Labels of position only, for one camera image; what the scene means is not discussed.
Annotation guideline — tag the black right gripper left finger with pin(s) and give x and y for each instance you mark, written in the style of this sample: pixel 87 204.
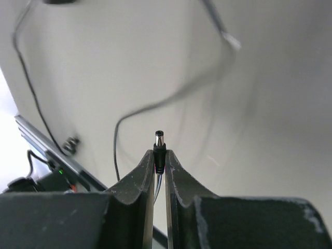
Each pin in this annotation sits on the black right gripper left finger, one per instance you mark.
pixel 51 213

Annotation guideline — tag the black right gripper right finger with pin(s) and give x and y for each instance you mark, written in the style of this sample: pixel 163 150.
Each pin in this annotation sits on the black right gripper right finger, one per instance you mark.
pixel 198 218

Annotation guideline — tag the aluminium frame rail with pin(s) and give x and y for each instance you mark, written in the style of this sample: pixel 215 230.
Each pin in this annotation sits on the aluminium frame rail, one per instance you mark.
pixel 44 147

